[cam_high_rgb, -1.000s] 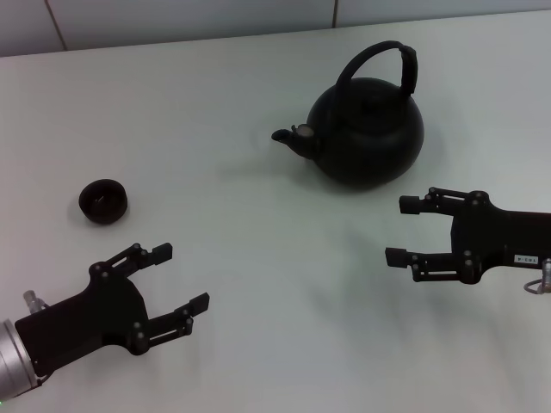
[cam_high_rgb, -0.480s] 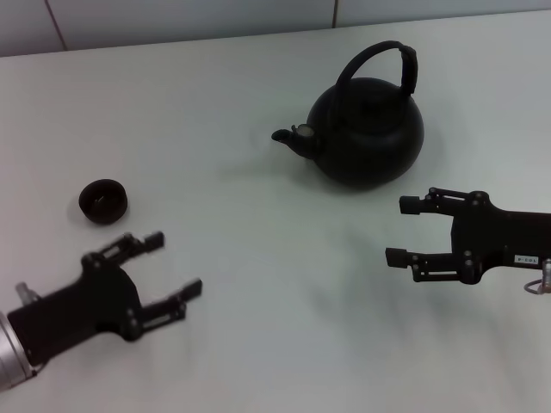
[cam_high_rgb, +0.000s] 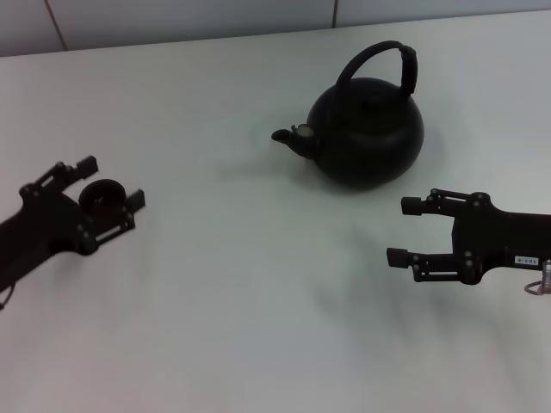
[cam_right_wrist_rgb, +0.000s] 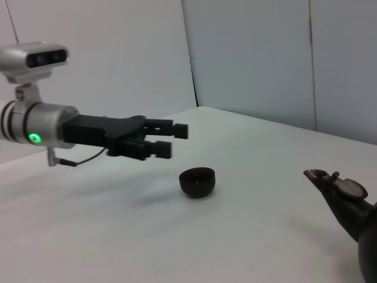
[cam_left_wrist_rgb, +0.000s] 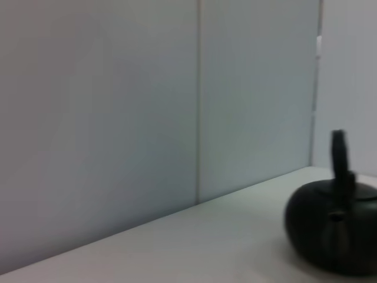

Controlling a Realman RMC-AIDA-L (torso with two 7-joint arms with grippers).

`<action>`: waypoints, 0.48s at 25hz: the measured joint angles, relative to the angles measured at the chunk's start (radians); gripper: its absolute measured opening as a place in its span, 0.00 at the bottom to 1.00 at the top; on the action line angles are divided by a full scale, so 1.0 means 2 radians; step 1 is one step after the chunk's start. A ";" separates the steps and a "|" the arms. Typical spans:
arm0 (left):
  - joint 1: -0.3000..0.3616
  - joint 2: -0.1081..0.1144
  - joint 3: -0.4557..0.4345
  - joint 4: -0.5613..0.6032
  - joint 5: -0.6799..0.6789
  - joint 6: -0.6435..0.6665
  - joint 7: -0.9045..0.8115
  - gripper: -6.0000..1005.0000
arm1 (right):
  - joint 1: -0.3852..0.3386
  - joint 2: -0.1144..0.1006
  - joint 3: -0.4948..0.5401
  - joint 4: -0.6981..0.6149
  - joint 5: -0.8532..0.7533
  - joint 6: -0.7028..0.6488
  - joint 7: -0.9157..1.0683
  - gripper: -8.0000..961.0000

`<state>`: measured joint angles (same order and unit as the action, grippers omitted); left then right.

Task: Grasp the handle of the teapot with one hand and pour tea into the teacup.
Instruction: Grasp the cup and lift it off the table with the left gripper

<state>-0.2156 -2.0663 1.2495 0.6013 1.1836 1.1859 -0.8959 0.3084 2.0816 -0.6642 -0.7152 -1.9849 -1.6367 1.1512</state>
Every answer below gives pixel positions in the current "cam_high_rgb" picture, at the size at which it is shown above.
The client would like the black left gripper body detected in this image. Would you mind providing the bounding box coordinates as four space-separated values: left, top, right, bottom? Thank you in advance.
0 188 96 294

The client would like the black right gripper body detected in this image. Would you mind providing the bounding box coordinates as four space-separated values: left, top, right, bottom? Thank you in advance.
450 200 551 286

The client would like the small black teacup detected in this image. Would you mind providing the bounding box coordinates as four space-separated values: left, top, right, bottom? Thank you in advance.
78 178 128 215

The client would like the black round teapot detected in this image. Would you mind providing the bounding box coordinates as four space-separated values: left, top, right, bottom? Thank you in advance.
270 40 425 194

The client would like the silver right gripper cable connector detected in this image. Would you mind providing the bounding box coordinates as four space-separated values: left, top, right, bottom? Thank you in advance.
523 258 551 297

